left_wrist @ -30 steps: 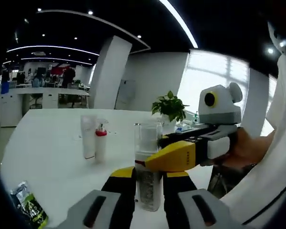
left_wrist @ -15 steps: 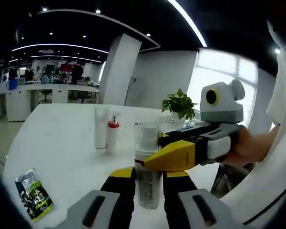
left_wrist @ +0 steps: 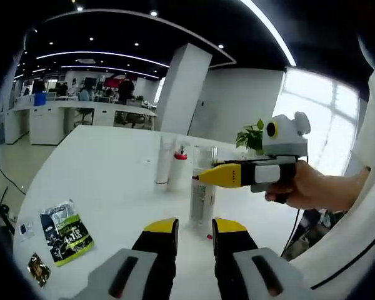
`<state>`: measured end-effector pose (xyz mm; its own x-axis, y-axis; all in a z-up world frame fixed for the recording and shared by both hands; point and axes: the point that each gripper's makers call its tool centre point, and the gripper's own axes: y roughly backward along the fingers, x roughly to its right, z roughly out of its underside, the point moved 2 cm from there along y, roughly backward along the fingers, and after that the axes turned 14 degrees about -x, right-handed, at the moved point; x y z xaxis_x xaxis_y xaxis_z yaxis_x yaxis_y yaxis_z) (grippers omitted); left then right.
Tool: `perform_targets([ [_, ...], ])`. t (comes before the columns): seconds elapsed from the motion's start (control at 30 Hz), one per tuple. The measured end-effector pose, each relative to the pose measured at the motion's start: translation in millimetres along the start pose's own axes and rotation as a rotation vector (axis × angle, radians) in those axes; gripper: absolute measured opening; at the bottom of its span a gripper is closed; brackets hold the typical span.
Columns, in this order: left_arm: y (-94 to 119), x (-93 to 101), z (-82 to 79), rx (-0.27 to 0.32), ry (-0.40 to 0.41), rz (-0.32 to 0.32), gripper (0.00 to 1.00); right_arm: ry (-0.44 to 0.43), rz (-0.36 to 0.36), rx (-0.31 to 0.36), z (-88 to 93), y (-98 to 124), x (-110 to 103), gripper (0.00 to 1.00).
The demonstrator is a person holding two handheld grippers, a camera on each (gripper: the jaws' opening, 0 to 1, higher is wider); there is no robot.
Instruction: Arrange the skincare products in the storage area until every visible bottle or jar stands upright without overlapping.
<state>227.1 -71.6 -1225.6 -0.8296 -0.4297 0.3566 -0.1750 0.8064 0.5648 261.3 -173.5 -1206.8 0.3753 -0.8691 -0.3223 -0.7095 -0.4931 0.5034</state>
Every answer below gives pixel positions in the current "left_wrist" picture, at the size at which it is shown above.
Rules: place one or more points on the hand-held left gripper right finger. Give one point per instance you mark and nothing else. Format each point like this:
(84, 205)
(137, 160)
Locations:
(231, 250)

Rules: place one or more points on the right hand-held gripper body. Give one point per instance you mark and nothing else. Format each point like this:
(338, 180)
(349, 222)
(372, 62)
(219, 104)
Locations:
(287, 137)

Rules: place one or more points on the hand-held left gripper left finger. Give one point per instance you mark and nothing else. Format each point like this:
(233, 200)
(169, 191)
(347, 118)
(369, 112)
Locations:
(157, 250)

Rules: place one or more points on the clear cap skincare bottle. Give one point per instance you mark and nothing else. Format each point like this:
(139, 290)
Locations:
(203, 206)

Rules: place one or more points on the red collar skincare bottle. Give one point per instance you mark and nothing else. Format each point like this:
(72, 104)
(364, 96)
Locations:
(179, 175)

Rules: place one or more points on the white skincare tube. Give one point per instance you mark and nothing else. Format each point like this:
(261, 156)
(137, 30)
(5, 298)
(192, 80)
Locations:
(164, 162)

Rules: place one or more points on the green black skincare sachet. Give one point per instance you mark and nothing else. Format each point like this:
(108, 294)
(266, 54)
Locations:
(67, 237)

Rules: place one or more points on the gold skincare sachet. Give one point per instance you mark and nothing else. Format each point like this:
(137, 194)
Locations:
(39, 270)

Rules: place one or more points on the clear skincare sachet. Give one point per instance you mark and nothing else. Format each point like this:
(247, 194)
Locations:
(25, 229)

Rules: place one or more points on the person's right hand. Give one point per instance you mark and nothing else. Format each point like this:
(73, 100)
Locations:
(306, 190)

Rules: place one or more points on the potted green plant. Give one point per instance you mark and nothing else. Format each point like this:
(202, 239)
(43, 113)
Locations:
(251, 137)

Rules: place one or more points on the bright window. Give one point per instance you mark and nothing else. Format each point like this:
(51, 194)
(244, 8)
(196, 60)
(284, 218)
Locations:
(325, 103)

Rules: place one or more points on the person's white shirt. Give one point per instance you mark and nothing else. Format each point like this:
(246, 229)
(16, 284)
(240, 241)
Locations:
(372, 156)

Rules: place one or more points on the dark patterned cloth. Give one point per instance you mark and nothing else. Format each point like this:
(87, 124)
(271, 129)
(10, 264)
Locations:
(315, 231)

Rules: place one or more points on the white square pillar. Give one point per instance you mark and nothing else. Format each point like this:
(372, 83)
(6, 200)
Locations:
(184, 93)

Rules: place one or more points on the long ceiling light strip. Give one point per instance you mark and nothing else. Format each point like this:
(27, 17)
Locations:
(268, 27)

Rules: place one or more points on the white chest device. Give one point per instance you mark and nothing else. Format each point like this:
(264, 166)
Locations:
(370, 53)

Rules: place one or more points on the black monitor stand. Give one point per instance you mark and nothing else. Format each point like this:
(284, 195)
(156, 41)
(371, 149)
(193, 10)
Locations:
(4, 212)

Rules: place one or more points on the white office desk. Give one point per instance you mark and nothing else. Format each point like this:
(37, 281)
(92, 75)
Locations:
(43, 125)
(14, 125)

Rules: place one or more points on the group of ceiling spotlights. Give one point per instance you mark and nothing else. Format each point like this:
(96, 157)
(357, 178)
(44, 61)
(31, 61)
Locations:
(154, 13)

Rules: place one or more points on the blue box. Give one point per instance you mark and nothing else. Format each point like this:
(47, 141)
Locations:
(40, 99)

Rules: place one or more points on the red wall poster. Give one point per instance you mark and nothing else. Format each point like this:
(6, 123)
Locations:
(114, 82)

